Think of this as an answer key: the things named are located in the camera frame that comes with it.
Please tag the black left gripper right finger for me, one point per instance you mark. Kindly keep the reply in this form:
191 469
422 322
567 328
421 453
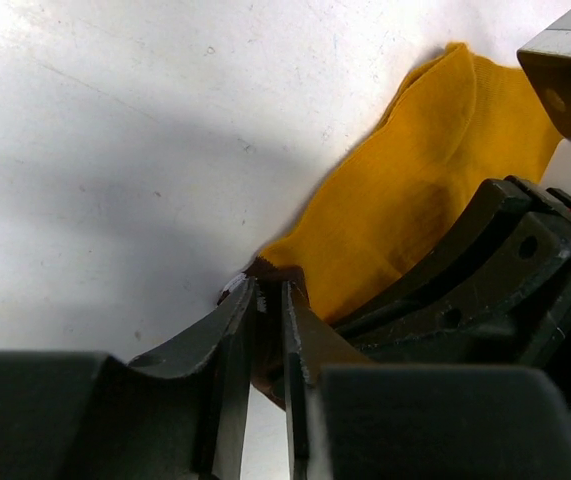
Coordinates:
351 418

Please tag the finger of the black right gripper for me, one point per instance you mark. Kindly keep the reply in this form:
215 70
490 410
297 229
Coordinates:
432 313

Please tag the yellow sock with brown cuff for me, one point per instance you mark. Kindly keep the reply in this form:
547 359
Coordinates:
455 121

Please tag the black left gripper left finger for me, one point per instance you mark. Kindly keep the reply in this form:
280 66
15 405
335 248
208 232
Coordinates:
177 411

